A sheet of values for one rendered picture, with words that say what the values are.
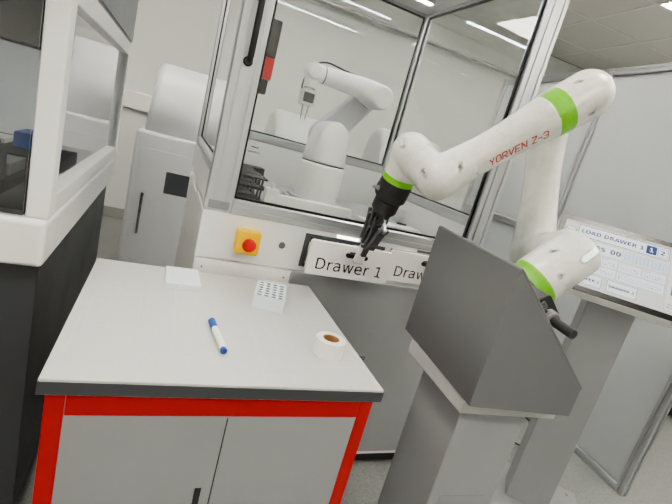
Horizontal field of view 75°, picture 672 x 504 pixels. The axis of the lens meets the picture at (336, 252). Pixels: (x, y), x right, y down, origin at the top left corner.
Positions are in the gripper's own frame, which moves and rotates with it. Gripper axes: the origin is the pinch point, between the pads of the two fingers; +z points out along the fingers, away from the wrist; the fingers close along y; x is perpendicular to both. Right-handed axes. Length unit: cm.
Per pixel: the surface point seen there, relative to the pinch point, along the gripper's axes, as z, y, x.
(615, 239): -24, -1, 94
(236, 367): 1, 45, -40
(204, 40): 32, -349, -44
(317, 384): 0, 49, -25
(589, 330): 6, 16, 93
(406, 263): 6.8, -8.9, 23.6
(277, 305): 8.7, 17.6, -26.5
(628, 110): -60, -95, 169
